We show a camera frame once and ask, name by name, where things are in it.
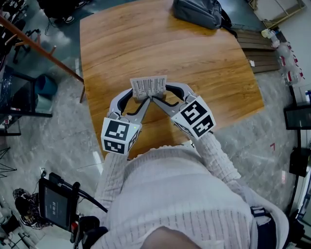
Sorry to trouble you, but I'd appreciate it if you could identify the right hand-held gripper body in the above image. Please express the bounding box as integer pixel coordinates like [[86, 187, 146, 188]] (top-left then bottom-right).
[[171, 91, 217, 140]]

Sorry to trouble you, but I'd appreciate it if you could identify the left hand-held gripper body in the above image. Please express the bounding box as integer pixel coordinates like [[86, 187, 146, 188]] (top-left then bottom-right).
[[101, 111, 143, 156]]

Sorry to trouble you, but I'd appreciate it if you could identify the white printed card stand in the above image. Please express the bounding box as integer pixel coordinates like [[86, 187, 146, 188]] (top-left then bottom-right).
[[129, 75, 169, 101]]

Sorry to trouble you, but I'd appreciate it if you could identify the person's left forearm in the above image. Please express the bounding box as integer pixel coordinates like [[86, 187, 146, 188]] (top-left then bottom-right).
[[95, 151, 130, 216]]

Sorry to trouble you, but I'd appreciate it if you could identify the person's right forearm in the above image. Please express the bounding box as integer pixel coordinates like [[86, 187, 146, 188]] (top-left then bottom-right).
[[191, 132, 244, 187]]

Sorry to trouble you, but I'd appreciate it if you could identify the teal cylindrical bin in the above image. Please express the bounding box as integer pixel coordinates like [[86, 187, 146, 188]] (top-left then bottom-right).
[[35, 74, 58, 97]]

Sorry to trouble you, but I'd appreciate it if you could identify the person's white knit sweater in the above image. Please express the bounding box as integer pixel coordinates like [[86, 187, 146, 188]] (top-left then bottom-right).
[[91, 144, 290, 249]]

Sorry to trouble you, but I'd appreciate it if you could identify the grey backpack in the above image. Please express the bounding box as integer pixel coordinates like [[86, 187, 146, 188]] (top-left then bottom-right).
[[172, 0, 238, 38]]

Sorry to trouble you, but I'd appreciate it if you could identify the dark slatted wooden pallet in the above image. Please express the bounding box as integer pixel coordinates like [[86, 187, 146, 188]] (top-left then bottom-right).
[[236, 29, 280, 74]]

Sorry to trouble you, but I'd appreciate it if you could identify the black tablet screen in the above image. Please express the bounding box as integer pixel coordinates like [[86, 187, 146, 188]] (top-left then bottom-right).
[[38, 177, 80, 232]]

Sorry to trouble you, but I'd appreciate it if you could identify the black monitor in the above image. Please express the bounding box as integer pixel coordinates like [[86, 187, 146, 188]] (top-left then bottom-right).
[[283, 103, 311, 131]]

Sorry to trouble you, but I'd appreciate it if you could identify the group of clear plastic bottles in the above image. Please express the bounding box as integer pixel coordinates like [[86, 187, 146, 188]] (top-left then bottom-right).
[[270, 30, 306, 85]]

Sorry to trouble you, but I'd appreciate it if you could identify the black box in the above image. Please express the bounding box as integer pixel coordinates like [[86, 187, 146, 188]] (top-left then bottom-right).
[[289, 146, 311, 178]]

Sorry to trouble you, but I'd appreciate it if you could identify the black tripod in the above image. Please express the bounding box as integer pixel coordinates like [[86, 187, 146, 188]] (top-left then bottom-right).
[[0, 145, 18, 178]]

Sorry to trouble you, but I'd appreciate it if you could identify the black cable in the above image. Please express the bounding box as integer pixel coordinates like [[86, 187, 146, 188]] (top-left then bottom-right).
[[72, 181, 108, 213]]

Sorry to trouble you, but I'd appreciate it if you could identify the black metal frame table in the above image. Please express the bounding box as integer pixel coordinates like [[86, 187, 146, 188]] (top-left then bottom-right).
[[0, 65, 53, 119]]

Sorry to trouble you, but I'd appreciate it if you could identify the gold metal frame rack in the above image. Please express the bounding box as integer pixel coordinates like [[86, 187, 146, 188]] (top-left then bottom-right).
[[251, 0, 308, 29]]

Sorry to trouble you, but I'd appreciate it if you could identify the dark shoulder strap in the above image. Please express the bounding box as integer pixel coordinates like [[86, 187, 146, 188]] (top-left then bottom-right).
[[249, 206, 277, 249]]

